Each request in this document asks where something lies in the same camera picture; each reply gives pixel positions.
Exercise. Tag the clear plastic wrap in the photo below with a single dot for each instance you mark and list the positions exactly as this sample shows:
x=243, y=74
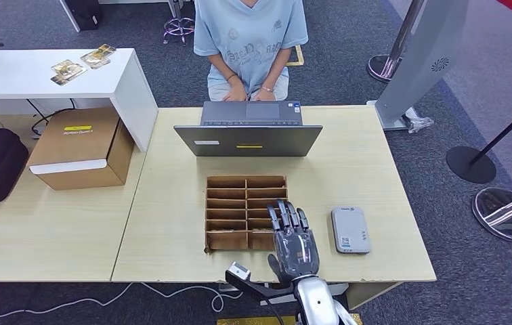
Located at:
x=417, y=122

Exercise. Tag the person's right hand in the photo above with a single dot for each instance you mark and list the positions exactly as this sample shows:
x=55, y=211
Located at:
x=236, y=94

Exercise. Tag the black stanchion post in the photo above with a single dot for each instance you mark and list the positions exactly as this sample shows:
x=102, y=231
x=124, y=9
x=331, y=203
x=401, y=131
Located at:
x=469, y=165

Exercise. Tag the person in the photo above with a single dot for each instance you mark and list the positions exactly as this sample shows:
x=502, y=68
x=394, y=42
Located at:
x=249, y=40

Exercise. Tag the grey card reader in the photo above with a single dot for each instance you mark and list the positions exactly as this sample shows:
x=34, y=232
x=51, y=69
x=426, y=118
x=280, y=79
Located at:
x=350, y=231

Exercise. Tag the chrome stool base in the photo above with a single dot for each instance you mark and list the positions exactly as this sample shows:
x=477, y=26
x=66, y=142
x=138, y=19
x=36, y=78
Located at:
x=179, y=24

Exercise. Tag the black computer tower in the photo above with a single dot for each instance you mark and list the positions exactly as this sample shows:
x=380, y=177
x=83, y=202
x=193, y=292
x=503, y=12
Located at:
x=83, y=13

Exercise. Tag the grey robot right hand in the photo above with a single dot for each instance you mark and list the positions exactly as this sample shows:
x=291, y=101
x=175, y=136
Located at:
x=296, y=251

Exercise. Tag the grey power adapter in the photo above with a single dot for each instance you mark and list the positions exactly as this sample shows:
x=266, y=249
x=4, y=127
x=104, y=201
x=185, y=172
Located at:
x=230, y=287

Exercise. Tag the cardboard card organiser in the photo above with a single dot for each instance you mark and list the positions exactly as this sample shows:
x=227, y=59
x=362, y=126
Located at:
x=229, y=215

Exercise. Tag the silver kiosk stand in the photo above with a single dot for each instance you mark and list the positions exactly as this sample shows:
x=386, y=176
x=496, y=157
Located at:
x=422, y=58

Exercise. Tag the brown cardboard box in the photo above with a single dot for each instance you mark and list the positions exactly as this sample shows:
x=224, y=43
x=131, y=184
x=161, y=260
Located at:
x=76, y=148

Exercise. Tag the gold floor tape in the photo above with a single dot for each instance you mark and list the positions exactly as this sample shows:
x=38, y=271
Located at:
x=256, y=321

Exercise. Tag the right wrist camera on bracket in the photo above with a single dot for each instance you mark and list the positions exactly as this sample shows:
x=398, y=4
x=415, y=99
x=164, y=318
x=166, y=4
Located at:
x=239, y=272

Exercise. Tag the chrome stanchion post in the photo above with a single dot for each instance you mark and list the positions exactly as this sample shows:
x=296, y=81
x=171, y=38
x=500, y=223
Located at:
x=505, y=214
x=388, y=65

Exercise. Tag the white side table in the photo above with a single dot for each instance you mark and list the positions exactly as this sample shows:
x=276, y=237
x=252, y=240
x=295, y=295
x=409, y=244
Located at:
x=22, y=76

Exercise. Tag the grey laptop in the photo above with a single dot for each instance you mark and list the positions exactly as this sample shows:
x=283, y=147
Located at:
x=247, y=141

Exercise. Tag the person's left hand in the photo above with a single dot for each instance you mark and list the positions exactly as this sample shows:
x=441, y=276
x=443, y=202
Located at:
x=265, y=95

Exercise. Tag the gold room key card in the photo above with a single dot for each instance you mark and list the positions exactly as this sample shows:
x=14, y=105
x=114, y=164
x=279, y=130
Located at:
x=262, y=231
x=222, y=232

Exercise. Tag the white desk foot plate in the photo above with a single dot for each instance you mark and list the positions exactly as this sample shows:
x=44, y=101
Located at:
x=343, y=289

